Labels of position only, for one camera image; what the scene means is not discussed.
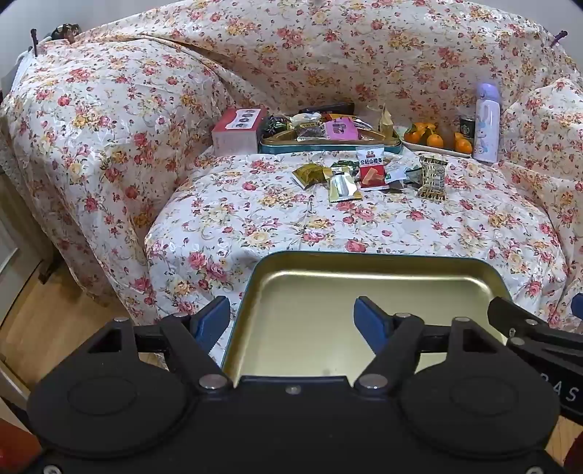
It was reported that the golden tin lid tray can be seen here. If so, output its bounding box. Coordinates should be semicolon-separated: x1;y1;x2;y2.
222;253;510;381

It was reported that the dark patterned object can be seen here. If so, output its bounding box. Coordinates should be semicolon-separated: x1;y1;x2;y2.
51;24;83;43

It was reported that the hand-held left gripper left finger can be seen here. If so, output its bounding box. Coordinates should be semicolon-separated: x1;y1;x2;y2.
86;295;231;393

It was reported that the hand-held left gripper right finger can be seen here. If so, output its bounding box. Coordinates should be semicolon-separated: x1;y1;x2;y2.
354;295;508;393

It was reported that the gold foil snack packet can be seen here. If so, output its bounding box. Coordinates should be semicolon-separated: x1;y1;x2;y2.
291;163;331;189

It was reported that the gold checkered snack packet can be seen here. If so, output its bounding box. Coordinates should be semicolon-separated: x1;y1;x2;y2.
418;154;447;200

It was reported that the white purple thermos bottle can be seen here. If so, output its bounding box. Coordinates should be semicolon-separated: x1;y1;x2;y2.
473;82;501;163

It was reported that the pink cardboard box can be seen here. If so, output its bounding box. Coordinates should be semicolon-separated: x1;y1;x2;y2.
211;107;269;156

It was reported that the red white snack packet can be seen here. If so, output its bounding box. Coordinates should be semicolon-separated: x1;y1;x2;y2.
357;147;390;190

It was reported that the black remote control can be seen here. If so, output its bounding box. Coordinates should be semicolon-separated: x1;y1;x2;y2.
298;102;355;116

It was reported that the white green snack packet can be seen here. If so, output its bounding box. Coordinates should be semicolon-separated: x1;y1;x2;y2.
385;159;422;185

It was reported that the teal tin box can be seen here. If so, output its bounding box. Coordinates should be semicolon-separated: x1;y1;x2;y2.
259;119;402;156

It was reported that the gold silver snack packet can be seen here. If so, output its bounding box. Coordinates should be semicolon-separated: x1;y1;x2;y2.
328;168;364;202

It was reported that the pink snack packet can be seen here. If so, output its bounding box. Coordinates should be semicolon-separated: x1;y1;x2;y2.
325;119;360;141

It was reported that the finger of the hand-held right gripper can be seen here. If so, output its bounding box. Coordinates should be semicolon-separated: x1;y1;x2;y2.
486;296;583;365

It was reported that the white rectangular plate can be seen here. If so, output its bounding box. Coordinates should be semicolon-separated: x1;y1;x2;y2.
401;134;474;159

